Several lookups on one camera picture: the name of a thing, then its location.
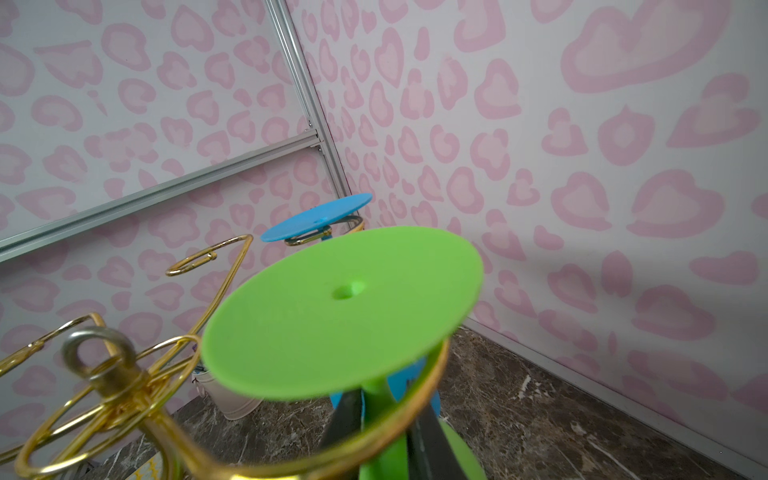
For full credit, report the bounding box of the gold wire rack wooden base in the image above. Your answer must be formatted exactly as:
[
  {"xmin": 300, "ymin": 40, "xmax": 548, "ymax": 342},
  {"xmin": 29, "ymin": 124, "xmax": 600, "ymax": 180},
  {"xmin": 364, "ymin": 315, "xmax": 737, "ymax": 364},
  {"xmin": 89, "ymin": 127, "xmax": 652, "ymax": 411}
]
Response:
[{"xmin": 1, "ymin": 234, "xmax": 450, "ymax": 479}]

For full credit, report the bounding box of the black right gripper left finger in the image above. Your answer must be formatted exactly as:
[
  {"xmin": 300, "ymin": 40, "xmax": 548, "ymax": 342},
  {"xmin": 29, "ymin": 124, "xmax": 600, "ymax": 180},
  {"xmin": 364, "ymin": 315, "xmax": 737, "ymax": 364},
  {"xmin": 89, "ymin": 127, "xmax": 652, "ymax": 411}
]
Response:
[{"xmin": 319, "ymin": 389, "xmax": 364, "ymax": 449}]

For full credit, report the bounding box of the pink pen holder cup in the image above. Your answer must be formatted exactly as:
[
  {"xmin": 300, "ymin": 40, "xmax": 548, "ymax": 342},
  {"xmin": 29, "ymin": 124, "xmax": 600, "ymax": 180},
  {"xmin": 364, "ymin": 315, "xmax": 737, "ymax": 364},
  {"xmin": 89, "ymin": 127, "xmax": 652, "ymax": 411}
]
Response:
[{"xmin": 191, "ymin": 365, "xmax": 263, "ymax": 421}]

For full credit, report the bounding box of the green wine glass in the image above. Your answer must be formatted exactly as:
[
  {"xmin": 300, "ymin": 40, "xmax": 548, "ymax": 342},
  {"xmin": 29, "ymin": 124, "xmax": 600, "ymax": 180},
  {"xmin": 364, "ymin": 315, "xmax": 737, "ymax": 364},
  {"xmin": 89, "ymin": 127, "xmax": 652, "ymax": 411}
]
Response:
[{"xmin": 200, "ymin": 225, "xmax": 488, "ymax": 480}]

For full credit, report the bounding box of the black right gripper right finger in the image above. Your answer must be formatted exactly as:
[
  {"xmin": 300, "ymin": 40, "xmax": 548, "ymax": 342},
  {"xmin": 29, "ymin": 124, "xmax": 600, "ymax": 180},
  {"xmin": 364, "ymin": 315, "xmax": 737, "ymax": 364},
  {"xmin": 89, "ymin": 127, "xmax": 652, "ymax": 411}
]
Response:
[{"xmin": 406, "ymin": 404, "xmax": 468, "ymax": 480}]

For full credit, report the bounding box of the aluminium frame strut left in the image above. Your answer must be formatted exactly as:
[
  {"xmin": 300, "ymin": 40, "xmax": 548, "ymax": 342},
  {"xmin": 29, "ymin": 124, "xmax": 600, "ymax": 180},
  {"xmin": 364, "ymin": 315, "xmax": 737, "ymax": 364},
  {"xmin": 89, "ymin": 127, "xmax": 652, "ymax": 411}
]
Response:
[{"xmin": 1, "ymin": 0, "xmax": 351, "ymax": 262}]

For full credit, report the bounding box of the back blue wine glass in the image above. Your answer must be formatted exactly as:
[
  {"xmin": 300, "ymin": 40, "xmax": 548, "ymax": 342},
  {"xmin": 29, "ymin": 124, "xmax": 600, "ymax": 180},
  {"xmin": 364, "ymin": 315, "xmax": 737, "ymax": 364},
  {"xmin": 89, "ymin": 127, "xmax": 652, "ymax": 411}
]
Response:
[{"xmin": 260, "ymin": 193, "xmax": 441, "ymax": 415}]

